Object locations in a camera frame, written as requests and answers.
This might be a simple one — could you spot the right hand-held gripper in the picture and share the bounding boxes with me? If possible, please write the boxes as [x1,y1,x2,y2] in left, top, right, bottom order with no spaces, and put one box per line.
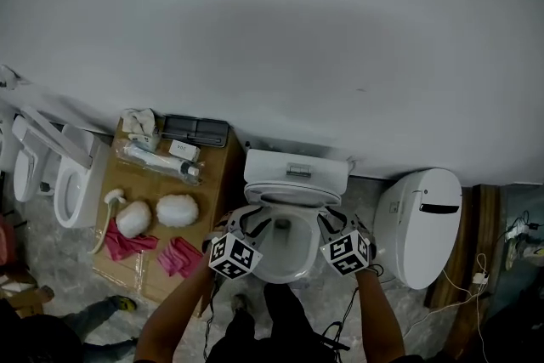
[316,207,370,276]

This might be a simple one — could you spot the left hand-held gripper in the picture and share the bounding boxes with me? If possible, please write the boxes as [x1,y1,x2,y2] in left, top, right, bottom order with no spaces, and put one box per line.
[207,206,274,281]

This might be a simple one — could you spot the person's right forearm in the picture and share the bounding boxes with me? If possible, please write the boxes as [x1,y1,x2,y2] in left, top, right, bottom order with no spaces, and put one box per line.
[354,267,407,363]

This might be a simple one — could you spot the person's left forearm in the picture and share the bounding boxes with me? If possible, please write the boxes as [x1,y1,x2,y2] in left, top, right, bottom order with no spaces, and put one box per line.
[134,258,218,363]

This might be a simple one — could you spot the white toilet with tank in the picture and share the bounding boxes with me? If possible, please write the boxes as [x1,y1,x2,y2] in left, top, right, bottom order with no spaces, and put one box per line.
[243,148,350,285]

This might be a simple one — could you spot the white egg-shaped smart toilet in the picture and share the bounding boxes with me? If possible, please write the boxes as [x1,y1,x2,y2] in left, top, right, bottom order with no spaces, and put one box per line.
[372,167,463,290]

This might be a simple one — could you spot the white toilet with raised lid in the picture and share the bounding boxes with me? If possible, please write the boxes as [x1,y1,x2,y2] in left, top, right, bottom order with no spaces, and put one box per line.
[20,105,112,230]

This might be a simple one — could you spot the white toilet with closed lid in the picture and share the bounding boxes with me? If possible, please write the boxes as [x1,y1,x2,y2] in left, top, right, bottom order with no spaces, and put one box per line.
[11,116,56,203]

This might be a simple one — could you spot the large brown cardboard box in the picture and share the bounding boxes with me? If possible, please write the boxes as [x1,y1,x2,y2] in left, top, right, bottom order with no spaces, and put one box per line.
[92,116,246,318]

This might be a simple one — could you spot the chrome flush button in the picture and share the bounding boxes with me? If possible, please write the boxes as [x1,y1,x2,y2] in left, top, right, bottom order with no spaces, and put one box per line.
[286,163,311,179]

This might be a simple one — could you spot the white fluffy brush head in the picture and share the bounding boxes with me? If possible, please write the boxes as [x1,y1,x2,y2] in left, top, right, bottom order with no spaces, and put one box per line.
[115,200,153,239]
[156,194,200,228]

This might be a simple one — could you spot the pink cloth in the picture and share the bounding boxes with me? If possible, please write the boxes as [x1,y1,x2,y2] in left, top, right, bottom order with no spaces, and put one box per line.
[156,236,205,279]
[104,218,161,262]

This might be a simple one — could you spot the small white box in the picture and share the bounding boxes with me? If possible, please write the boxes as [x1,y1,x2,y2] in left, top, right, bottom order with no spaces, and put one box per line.
[167,139,201,162]

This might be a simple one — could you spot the black plastic tray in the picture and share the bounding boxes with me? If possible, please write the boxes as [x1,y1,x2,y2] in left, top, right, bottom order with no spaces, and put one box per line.
[161,114,230,149]

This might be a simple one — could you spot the person's black trousers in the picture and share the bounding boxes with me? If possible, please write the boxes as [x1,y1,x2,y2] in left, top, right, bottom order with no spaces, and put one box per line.
[206,282,341,363]

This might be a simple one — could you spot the plastic-wrapped white tube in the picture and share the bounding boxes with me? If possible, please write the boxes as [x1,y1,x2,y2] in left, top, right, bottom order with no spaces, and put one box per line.
[114,139,204,186]

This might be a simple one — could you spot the dark wooden step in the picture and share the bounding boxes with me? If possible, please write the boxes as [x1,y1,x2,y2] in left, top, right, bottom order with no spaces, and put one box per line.
[424,184,502,354]

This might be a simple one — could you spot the crumpled white cloth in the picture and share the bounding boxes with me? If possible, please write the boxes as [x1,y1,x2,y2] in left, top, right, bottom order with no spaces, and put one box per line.
[120,108,161,141]

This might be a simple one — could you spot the black equipment rack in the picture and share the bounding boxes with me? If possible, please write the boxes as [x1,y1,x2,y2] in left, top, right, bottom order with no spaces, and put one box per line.
[479,297,544,363]

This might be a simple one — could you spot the small brown cardboard box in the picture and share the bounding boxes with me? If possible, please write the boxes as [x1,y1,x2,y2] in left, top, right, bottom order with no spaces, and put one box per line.
[0,271,55,318]

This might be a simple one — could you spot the red bag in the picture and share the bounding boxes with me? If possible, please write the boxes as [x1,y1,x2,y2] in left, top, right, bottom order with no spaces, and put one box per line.
[0,216,18,264]

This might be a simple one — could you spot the small white urinal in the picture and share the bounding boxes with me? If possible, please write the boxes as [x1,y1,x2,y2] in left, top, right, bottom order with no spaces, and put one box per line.
[0,105,18,173]

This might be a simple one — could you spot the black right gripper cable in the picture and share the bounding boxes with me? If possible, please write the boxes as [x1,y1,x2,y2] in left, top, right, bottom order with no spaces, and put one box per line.
[320,264,384,363]

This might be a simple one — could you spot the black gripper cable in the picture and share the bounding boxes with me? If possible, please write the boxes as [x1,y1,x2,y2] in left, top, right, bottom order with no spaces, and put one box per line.
[320,264,384,363]
[202,274,223,359]

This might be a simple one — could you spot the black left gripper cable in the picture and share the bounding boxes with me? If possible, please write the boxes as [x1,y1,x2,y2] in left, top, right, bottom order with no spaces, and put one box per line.
[202,274,223,359]

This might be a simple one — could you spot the long white floor cable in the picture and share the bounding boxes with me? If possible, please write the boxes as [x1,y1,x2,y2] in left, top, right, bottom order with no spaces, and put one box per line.
[403,252,492,363]

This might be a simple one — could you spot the white brush with handle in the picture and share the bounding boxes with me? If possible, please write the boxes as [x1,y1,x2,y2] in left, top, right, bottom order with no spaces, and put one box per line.
[88,189,128,255]

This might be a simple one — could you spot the thin black cable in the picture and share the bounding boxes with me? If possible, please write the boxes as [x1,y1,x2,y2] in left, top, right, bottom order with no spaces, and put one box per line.
[505,210,532,237]

